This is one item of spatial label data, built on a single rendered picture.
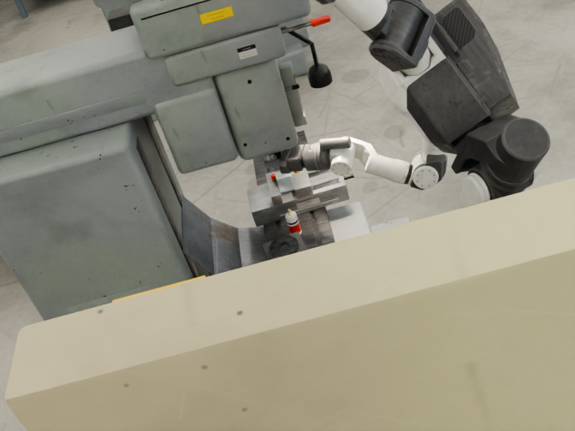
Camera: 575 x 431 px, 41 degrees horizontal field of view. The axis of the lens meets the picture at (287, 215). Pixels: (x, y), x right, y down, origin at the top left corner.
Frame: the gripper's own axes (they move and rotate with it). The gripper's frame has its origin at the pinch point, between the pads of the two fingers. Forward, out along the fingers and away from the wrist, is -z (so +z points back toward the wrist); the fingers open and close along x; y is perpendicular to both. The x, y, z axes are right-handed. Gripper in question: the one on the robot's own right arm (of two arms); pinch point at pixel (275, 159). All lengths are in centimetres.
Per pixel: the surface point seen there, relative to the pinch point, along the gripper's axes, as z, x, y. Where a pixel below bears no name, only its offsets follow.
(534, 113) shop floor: 73, -203, 124
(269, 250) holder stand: 2.8, 30.5, 11.9
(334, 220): 8.9, -13.6, 38.6
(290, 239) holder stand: 9.2, 27.1, 10.6
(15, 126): -58, 35, -43
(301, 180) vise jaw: 0.8, -13.3, 19.5
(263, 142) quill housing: 2.4, 9.9, -13.8
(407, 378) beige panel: 79, 161, -99
